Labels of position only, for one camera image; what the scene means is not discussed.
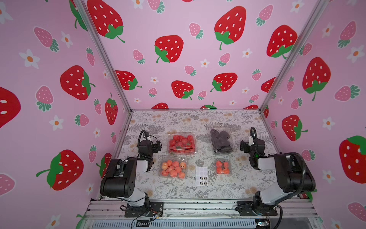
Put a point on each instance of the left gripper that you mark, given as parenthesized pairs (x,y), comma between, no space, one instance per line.
(156,149)

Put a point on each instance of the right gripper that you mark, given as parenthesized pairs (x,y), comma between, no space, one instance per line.
(245,146)

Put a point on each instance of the white sticker sheet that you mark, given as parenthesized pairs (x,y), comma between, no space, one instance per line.
(201,176)

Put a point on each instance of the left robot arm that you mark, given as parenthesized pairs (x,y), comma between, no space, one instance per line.
(119,179)

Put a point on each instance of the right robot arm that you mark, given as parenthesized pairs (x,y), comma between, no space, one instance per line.
(292,177)

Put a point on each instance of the clear box of red strawberries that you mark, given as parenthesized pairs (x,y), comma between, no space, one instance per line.
(181,143)

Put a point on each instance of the clear box of dark berries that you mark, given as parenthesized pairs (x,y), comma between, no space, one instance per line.
(222,141)

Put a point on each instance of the small clear box of tomatoes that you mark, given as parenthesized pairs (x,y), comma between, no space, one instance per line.
(223,167)

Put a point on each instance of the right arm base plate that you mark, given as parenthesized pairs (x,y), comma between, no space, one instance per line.
(249,208)

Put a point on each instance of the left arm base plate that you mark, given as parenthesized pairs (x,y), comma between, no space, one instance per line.
(150,210)

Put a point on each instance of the aluminium front rail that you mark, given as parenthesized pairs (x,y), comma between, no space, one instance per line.
(201,214)

